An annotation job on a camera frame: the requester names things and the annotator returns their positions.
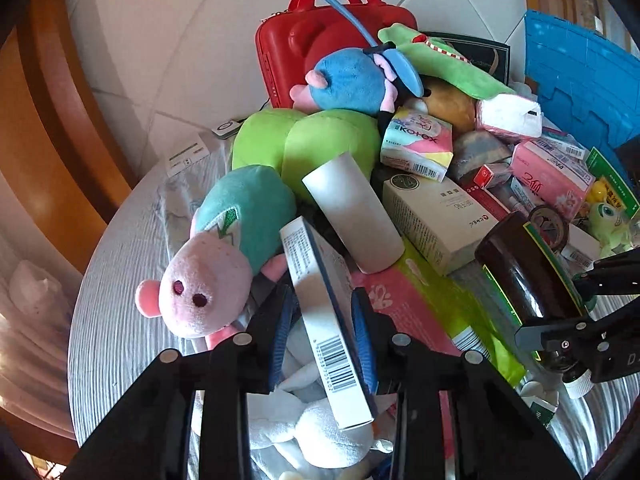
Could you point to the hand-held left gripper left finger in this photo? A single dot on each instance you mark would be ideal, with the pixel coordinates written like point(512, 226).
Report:
point(281, 330)

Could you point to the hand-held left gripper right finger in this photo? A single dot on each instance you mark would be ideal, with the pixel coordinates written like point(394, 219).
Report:
point(361, 340)

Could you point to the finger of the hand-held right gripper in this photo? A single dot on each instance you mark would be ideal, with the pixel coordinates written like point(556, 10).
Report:
point(615, 272)
point(555, 337)

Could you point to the white blue cardboard box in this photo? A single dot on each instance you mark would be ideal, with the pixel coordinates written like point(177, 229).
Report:
point(320, 320)

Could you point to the brown glass bottle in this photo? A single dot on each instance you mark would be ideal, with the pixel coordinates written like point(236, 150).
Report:
point(525, 280)

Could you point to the blue plastic crate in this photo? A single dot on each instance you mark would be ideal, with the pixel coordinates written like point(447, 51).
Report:
point(575, 70)

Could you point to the round wooden desktop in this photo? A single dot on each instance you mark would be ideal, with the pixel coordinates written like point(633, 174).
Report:
point(50, 442)

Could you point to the light green plush toy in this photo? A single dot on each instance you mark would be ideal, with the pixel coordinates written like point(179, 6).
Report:
point(607, 222)

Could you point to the dark tape roll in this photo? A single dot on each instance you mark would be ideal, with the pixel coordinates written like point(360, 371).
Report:
point(560, 234)

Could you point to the white green small box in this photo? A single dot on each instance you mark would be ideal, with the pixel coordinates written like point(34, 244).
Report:
point(540, 405)

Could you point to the pink green flat packet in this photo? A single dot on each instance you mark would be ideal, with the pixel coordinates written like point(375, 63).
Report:
point(430, 305)

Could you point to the teal pink plush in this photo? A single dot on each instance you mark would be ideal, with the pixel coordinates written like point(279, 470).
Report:
point(210, 280)

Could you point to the green cardboard box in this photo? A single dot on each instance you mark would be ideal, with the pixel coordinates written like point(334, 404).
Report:
point(612, 180)

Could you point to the white plush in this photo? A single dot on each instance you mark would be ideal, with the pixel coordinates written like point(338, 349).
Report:
point(310, 425)

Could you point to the pink tissue packet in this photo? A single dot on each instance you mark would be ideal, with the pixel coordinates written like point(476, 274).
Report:
point(545, 180)

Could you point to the white paper cylinder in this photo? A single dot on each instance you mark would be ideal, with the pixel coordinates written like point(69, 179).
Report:
point(350, 210)

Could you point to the white box dark logo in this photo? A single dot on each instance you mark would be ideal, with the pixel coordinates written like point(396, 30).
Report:
point(430, 225)

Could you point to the white barcode box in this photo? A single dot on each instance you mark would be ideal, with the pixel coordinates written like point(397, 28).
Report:
point(565, 146)

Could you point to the small red box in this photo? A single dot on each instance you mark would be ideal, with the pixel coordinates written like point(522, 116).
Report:
point(487, 177)

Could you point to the white striped tablecloth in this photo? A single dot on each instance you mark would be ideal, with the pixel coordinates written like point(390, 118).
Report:
point(120, 260)

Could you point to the grey plush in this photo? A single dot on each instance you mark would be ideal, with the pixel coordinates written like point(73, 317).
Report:
point(482, 152)

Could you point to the lime green plush cushion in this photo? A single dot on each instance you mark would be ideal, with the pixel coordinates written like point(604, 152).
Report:
point(310, 145)

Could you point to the white pink tissue pack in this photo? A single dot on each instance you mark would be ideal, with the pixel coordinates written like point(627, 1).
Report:
point(505, 117)

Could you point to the white paper card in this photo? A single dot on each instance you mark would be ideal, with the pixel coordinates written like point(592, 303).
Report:
point(187, 155)

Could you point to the colourful tissue packet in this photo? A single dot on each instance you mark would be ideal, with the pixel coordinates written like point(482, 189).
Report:
point(415, 145)

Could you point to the small white device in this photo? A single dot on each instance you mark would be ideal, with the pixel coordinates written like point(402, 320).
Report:
point(226, 127)

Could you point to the brown plush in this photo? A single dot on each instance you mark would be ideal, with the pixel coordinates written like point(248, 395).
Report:
point(450, 105)

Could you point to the dark gift box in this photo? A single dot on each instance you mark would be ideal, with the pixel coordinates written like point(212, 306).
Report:
point(487, 52)

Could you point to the blue mouse plush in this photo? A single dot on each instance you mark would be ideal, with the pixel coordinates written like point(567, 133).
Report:
point(345, 80)

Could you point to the beige curtain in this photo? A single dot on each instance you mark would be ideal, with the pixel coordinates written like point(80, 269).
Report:
point(25, 385)

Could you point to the green crocodile plush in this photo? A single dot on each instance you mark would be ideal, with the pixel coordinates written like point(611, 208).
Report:
point(450, 67)

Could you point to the red hard case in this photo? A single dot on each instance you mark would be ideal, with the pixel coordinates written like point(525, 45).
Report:
point(290, 40)

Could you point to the wooden wall frame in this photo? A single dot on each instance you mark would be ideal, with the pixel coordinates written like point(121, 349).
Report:
point(60, 125)

